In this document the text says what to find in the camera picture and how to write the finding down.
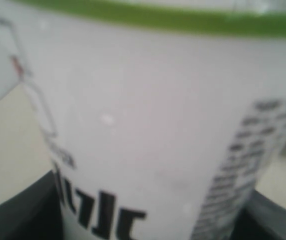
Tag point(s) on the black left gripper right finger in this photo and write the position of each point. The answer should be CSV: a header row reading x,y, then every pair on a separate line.
x,y
261,219

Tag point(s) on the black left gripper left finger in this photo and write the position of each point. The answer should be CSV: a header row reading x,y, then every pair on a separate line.
x,y
33,214

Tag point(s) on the clear plastic drink bottle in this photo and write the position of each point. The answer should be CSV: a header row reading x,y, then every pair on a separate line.
x,y
159,116

